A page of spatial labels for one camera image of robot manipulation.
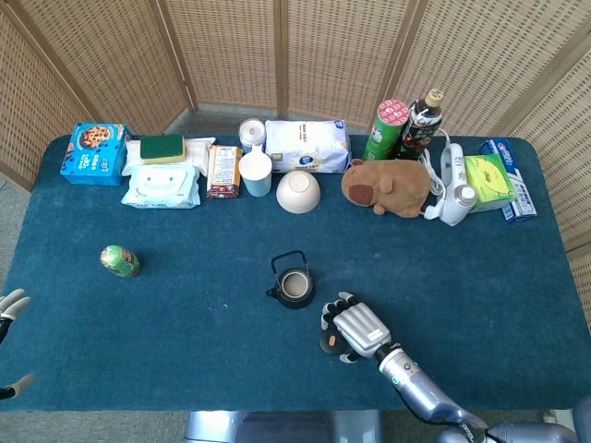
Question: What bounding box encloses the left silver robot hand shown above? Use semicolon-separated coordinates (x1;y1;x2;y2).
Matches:
0;288;37;401

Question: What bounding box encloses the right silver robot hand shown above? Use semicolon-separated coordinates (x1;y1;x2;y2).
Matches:
320;291;393;365

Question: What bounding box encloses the black teapot lid orange knob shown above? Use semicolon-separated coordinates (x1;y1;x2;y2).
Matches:
319;328;346;355

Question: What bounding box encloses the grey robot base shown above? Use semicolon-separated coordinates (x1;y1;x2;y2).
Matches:
183;409;384;443

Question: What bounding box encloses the dark teal tablecloth covered table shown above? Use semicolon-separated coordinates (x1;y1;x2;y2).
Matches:
0;133;591;413

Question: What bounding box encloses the brown capybara plush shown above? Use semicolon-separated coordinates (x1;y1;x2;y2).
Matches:
341;158;433;219

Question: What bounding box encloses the beige upturned bowl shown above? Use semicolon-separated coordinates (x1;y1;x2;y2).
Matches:
275;169;322;215

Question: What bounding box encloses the blue cookie box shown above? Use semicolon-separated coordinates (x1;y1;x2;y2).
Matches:
59;122;132;186

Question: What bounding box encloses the light blue cup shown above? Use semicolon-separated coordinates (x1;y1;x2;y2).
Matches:
238;150;273;198

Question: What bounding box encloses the large white tissue pack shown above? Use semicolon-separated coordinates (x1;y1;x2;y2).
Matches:
264;118;353;175

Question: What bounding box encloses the wet wipes pack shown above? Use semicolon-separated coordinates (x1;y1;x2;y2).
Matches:
120;164;202;210

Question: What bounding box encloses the green tissue box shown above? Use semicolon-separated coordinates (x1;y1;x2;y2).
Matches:
463;152;517;213

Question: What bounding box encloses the green chips can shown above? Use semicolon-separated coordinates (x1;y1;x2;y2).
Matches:
362;98;411;162

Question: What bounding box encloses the dark drink bottle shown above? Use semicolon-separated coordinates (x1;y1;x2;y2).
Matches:
394;88;444;162

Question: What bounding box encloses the brown yellow snack carton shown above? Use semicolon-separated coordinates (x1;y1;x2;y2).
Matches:
206;144;245;200

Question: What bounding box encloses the blue toothpaste box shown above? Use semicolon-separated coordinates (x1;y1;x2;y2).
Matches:
478;137;538;224

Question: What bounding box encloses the green yellow sponge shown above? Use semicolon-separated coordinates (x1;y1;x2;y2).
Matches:
139;133;187;165

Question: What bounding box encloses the white round roll container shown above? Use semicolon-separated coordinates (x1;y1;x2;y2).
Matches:
237;117;268;156

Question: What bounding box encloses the white plastic pack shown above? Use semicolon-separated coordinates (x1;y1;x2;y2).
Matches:
121;137;217;177

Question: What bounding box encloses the wicker folding screen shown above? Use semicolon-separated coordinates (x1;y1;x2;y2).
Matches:
0;0;591;336

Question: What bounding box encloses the black teapot with handle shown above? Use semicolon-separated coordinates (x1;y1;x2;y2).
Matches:
265;249;317;310

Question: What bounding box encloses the white power cable with plug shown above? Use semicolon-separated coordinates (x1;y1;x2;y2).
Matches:
417;126;452;222

